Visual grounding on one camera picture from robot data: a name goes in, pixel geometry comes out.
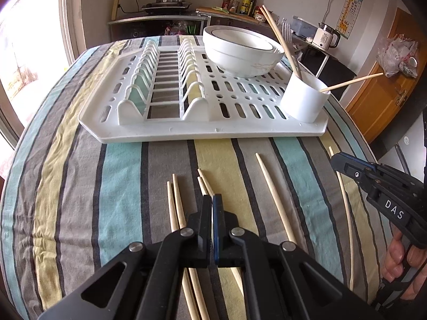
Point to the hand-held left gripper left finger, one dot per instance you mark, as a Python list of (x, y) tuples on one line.
[(200, 226)]

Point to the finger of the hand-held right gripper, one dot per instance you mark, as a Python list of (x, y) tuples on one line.
[(353, 176), (358, 165)]

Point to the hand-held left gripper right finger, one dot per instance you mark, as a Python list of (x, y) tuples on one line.
[(217, 233)]

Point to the light wooden chopstick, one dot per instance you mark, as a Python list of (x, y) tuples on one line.
[(279, 40), (350, 82), (348, 220), (283, 40), (206, 183)]

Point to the white cup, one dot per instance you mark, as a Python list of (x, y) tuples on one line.
[(303, 103)]

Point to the metal fork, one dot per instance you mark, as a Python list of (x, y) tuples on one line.
[(287, 35)]

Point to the person's right hand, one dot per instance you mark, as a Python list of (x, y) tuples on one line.
[(393, 256)]

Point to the wooden door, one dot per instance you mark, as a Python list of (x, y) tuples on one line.
[(377, 100)]

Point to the white plastic dish rack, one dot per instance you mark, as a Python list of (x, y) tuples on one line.
[(200, 132)]

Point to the black panel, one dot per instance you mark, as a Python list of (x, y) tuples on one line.
[(337, 70)]

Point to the striped tablecloth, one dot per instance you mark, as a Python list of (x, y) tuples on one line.
[(116, 173)]

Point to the hanging plastic bag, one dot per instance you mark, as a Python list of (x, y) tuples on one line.
[(393, 56)]

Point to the white electric kettle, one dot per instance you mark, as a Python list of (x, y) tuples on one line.
[(325, 38)]

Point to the translucent water container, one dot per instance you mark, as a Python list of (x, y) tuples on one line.
[(302, 26)]

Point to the large white bowl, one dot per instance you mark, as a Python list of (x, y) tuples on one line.
[(240, 64)]

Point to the small white bowl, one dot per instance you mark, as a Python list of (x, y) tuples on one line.
[(247, 41)]

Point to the dark glass sauce bottle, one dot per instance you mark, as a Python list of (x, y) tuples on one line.
[(254, 6), (246, 5)]

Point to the wooden cutting board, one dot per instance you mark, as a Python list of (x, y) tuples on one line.
[(227, 12)]

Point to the clear plastic bottle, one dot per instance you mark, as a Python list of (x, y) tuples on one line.
[(237, 4)]

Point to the metal stove stand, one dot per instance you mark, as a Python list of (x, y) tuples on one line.
[(133, 28)]

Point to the black induction cooker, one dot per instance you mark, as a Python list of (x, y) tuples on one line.
[(166, 7)]

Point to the beige power strip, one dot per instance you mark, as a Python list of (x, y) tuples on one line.
[(115, 6)]

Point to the giraffe wall poster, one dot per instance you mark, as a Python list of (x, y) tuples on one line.
[(348, 13)]

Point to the sliding window frame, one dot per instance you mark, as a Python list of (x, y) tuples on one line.
[(66, 13)]

